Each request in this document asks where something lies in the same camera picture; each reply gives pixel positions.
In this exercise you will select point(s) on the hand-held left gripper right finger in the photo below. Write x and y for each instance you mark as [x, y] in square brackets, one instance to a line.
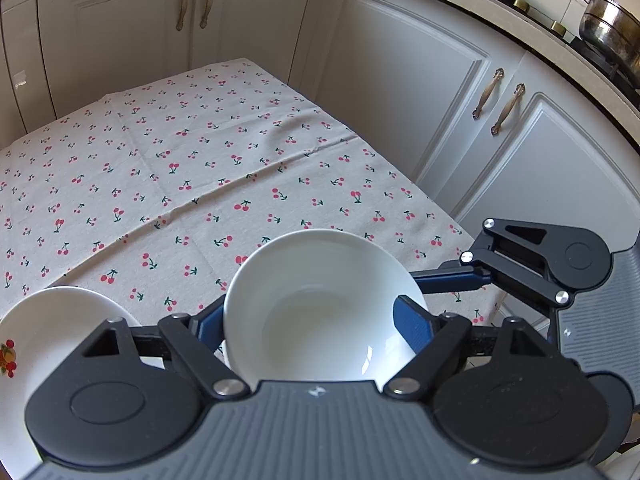
[417, 325]

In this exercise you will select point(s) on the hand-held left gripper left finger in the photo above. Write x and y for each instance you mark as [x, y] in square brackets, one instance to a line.
[210, 327]

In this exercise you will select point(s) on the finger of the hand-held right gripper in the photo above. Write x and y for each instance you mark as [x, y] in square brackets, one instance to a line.
[450, 280]

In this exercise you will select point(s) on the white bowl faint flower print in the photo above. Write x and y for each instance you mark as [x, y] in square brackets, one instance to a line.
[310, 320]

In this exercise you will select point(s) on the white fruit print plate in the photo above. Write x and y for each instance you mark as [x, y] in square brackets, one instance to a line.
[50, 320]

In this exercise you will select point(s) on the cherry print tablecloth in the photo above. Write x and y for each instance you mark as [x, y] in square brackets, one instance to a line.
[200, 160]

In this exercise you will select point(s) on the black gas stove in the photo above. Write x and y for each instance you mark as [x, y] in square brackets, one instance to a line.
[595, 57]

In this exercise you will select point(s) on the stainless steel pot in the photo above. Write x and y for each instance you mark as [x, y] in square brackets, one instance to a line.
[607, 35]

